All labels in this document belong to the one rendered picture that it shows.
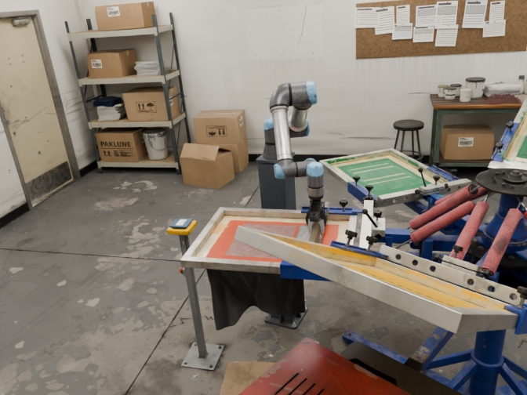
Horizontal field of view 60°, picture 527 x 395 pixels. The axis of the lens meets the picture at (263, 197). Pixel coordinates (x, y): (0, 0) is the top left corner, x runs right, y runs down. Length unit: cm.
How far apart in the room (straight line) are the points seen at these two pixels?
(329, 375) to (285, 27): 495
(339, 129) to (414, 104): 95
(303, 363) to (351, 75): 477
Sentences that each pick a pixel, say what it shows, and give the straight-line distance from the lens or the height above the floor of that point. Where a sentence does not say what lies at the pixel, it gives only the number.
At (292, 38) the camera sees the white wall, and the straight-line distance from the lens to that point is 591.
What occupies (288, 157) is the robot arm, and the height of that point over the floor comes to 137.
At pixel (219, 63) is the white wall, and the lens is 619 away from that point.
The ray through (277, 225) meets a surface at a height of 96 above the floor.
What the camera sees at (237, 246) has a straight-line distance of 233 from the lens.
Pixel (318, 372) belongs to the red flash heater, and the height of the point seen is 110.
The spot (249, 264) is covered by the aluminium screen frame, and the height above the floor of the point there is 99.
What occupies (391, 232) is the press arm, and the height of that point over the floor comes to 104.
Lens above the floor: 210
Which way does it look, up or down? 24 degrees down
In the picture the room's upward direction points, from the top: 5 degrees counter-clockwise
